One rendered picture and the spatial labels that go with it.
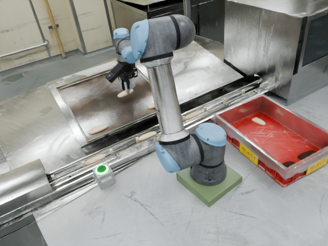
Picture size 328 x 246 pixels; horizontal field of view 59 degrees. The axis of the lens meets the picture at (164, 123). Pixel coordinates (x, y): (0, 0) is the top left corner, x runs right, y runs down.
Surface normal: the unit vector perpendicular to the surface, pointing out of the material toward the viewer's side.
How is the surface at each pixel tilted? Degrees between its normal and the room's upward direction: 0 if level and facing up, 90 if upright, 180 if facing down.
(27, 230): 90
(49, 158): 0
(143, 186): 0
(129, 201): 0
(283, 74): 90
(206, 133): 11
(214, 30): 90
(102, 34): 90
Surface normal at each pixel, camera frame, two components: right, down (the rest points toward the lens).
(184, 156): 0.34, 0.15
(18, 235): 0.52, 0.47
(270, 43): -0.85, 0.38
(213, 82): -0.01, -0.71
